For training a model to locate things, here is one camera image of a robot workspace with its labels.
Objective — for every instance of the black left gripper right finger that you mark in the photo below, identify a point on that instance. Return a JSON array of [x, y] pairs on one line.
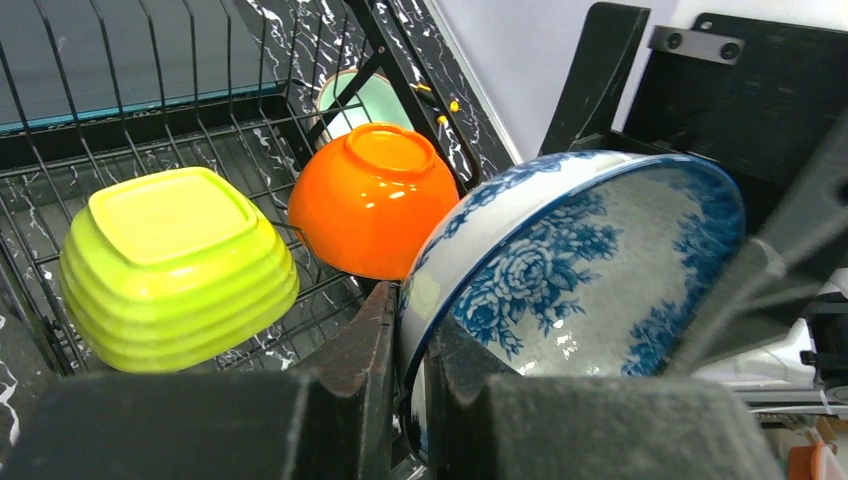
[[486, 421]]

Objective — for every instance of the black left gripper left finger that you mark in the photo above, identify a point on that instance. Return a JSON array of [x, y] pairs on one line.
[[326, 417]]

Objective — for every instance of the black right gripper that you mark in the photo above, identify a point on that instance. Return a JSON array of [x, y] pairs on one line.
[[768, 102]]

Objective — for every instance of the blue patterned bowl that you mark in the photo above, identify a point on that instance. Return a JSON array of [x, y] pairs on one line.
[[585, 263]]

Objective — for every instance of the orange white bowl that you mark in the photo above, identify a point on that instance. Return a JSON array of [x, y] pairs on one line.
[[367, 201]]

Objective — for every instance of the green white bowl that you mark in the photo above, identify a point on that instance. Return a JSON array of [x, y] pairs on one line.
[[168, 270]]

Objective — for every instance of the pale green bowl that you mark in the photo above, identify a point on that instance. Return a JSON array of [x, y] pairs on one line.
[[375, 102]]

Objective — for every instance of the dark grey flat box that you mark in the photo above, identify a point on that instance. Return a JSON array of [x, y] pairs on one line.
[[82, 59]]

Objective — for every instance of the black wire dish rack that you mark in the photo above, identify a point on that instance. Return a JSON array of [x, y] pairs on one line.
[[259, 141]]

